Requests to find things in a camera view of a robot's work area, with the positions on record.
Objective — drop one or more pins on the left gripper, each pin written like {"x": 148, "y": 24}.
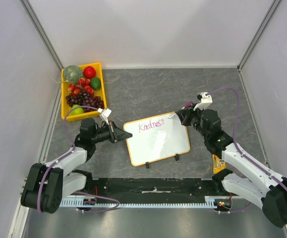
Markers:
{"x": 116, "y": 134}

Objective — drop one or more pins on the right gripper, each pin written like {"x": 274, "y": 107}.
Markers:
{"x": 186, "y": 117}

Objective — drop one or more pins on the pink capped whiteboard marker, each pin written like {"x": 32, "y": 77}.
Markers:
{"x": 179, "y": 112}

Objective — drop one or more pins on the yellow framed whiteboard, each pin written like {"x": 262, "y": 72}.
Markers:
{"x": 156, "y": 138}

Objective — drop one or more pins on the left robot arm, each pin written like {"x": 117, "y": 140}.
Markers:
{"x": 47, "y": 184}

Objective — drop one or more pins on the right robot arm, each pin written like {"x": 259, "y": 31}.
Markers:
{"x": 261, "y": 185}

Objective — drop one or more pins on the light green apple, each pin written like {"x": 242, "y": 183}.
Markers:
{"x": 76, "y": 110}

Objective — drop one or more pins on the purple grape bunch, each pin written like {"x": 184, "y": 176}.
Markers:
{"x": 85, "y": 99}

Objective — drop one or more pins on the yellow plastic bin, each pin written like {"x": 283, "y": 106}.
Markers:
{"x": 88, "y": 111}

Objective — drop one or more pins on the dark green lime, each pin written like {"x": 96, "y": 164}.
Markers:
{"x": 95, "y": 83}

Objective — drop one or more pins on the yellow candy packet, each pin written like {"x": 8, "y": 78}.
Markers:
{"x": 218, "y": 164}

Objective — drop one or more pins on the red apple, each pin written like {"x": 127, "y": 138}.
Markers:
{"x": 89, "y": 72}

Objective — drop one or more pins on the green melon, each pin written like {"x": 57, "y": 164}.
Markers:
{"x": 72, "y": 74}

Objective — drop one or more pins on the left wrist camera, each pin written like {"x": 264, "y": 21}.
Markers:
{"x": 104, "y": 114}

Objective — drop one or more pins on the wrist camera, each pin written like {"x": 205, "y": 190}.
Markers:
{"x": 205, "y": 100}
{"x": 104, "y": 114}

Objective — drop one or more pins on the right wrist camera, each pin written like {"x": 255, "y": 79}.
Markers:
{"x": 205, "y": 100}

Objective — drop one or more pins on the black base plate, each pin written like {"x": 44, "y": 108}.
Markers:
{"x": 155, "y": 190}

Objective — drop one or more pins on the white cable duct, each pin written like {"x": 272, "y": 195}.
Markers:
{"x": 89, "y": 202}

